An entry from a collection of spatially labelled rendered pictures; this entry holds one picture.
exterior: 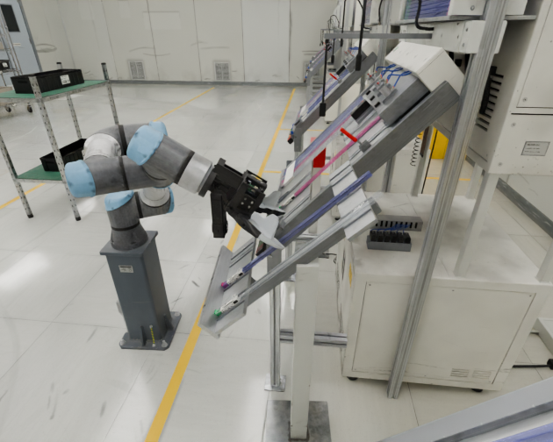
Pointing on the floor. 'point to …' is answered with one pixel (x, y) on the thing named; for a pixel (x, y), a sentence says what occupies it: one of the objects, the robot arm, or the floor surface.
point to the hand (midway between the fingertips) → (283, 232)
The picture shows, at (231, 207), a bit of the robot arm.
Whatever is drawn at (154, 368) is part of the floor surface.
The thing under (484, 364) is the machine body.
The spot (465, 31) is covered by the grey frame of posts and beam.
